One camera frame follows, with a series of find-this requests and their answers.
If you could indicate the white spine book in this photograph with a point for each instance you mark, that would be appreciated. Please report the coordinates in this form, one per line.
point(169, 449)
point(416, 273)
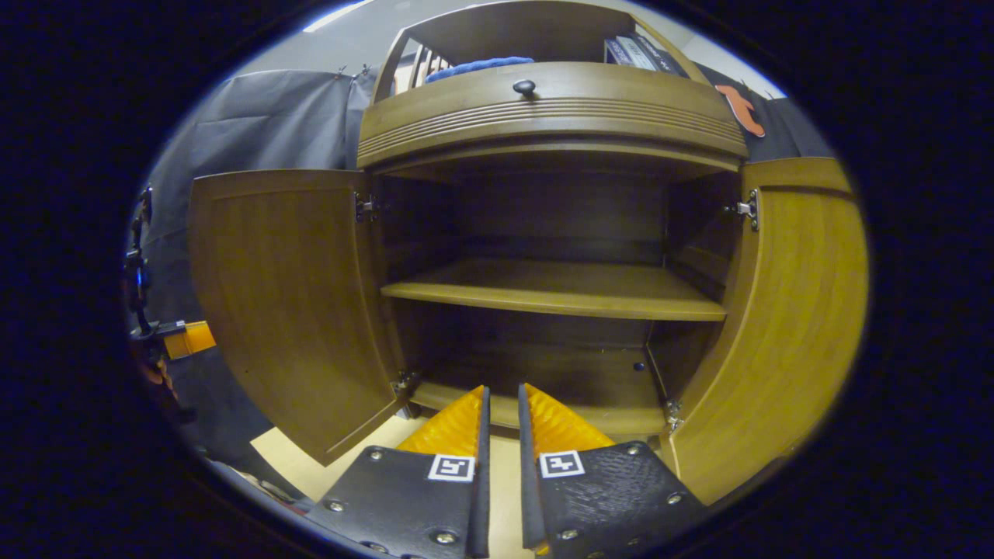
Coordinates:
point(641, 53)

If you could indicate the dark blue cover book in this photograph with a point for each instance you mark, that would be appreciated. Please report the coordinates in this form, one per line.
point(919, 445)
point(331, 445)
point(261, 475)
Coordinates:
point(617, 50)

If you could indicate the wooden double-door shoe cabinet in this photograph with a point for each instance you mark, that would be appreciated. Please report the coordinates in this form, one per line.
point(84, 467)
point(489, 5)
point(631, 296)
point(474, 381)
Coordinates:
point(543, 225)

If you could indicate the wooden ribbed drawer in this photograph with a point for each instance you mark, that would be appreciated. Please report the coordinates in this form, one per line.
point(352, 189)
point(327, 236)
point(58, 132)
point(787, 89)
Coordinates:
point(543, 120)

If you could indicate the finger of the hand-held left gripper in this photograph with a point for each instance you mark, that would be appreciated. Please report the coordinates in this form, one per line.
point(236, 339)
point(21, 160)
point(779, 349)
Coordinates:
point(190, 339)

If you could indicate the blue folded towel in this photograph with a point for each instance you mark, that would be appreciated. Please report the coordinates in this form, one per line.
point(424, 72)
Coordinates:
point(477, 68)

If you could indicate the black book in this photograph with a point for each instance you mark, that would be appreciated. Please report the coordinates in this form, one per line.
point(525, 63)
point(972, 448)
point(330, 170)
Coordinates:
point(666, 58)

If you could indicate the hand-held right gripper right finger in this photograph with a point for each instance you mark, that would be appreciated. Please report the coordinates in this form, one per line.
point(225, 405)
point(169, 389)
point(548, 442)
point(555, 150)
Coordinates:
point(530, 481)

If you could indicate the black round drawer knob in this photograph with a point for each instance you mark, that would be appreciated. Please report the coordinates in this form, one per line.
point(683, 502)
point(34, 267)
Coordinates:
point(524, 87)

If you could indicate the metal door hinge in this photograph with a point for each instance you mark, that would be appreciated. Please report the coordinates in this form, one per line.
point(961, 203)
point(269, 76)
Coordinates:
point(672, 415)
point(365, 207)
point(404, 384)
point(745, 208)

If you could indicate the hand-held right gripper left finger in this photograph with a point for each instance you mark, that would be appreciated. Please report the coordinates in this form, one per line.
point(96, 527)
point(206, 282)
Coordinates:
point(480, 481)

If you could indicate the wooden shoe cabinet door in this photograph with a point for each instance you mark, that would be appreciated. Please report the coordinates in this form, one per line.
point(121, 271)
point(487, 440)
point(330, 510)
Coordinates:
point(784, 326)
point(287, 303)

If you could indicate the wooden inner shelf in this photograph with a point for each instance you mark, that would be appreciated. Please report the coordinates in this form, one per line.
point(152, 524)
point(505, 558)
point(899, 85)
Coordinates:
point(559, 291)

